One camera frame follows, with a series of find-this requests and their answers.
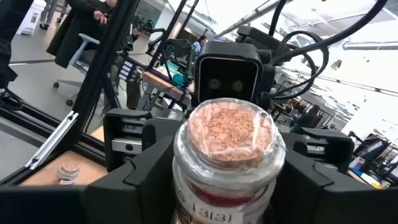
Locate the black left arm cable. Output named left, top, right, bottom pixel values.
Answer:
left=267, top=0, right=389, bottom=101

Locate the silver frame bracket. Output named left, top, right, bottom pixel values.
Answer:
left=24, top=110, right=80, bottom=171

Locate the person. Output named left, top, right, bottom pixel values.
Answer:
left=0, top=0, right=34, bottom=90
left=289, top=104, right=326, bottom=134
left=192, top=34, right=210, bottom=57
left=39, top=0, right=62, bottom=31
left=45, top=0, right=121, bottom=70

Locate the person's hand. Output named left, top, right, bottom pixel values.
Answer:
left=92, top=10, right=109, bottom=26

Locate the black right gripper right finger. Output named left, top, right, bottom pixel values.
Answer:
left=264, top=149, right=398, bottom=224

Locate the wooden desk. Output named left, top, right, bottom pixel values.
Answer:
left=141, top=70, right=195, bottom=105

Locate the pale blue office chair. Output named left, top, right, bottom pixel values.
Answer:
left=52, top=32, right=102, bottom=106

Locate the glass spice jar cork lid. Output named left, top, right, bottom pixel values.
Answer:
left=55, top=161, right=81, bottom=186
left=172, top=97, right=287, bottom=224

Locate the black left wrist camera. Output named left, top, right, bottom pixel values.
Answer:
left=193, top=41, right=266, bottom=108

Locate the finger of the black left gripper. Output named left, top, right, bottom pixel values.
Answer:
left=104, top=108, right=187, bottom=175
left=279, top=127, right=355, bottom=181

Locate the black aluminium table frame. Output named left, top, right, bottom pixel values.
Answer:
left=0, top=0, right=193, bottom=187

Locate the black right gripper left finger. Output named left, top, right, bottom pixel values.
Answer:
left=0, top=136, right=175, bottom=224

